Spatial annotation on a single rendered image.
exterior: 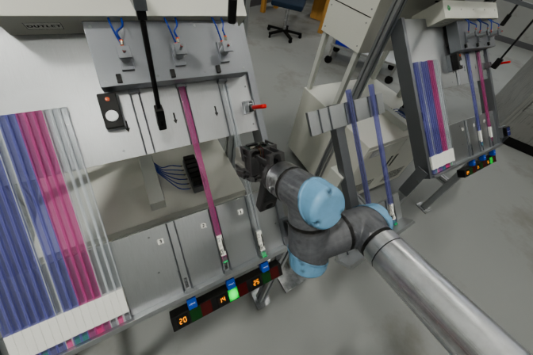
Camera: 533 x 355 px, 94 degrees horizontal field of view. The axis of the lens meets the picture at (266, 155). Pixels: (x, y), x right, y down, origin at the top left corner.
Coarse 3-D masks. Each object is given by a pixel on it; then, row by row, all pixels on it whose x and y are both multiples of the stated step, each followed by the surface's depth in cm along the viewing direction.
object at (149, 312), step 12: (276, 252) 75; (252, 264) 71; (216, 276) 69; (228, 276) 68; (192, 288) 65; (204, 288) 65; (168, 300) 62; (180, 300) 62; (144, 312) 60; (156, 312) 60; (120, 324) 57; (132, 324) 58; (96, 336) 55; (108, 336) 56; (72, 348) 53; (84, 348) 54
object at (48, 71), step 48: (0, 48) 49; (48, 48) 52; (0, 96) 49; (48, 96) 52; (96, 96) 56; (144, 96) 60; (192, 96) 65; (240, 96) 71; (96, 144) 56; (144, 144) 60
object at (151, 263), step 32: (256, 192) 74; (160, 224) 63; (192, 224) 66; (224, 224) 70; (128, 256) 59; (160, 256) 62; (192, 256) 66; (256, 256) 74; (128, 288) 59; (160, 288) 62
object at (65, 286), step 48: (0, 144) 48; (48, 144) 51; (0, 192) 48; (48, 192) 51; (0, 240) 48; (48, 240) 52; (96, 240) 55; (0, 288) 48; (48, 288) 52; (96, 288) 55; (48, 336) 52
